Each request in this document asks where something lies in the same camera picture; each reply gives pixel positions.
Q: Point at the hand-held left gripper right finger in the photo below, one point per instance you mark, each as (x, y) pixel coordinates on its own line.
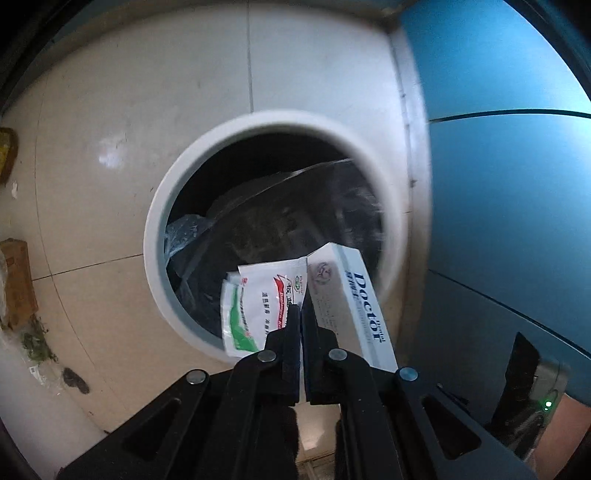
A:
(318, 364)

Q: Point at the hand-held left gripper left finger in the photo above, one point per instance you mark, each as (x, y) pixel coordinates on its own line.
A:
(286, 360)

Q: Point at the white sachet red stripe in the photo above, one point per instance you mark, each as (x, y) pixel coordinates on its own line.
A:
(268, 300)

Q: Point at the white sachet green stripe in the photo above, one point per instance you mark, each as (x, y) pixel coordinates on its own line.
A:
(233, 323)

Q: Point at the white toothpaste box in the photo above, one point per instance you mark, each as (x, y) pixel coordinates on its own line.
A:
(351, 304)

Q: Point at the white round trash bin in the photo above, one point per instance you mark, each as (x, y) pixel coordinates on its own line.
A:
(157, 258)

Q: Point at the black bin liner bag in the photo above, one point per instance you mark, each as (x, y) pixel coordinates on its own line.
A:
(277, 217)

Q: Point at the clear plastic wrap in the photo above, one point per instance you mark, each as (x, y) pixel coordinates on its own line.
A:
(184, 233)

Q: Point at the blue kitchen cabinet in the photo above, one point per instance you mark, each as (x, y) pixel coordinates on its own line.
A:
(498, 194)

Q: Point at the dark floor scrap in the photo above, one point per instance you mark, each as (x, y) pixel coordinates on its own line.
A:
(76, 381)

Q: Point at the green vegetable scraps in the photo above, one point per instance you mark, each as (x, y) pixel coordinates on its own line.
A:
(37, 344)

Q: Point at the brown cardboard box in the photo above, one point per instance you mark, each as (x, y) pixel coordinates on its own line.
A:
(18, 286)

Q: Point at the yellow cooking oil bottle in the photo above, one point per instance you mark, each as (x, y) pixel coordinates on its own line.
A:
(7, 154)

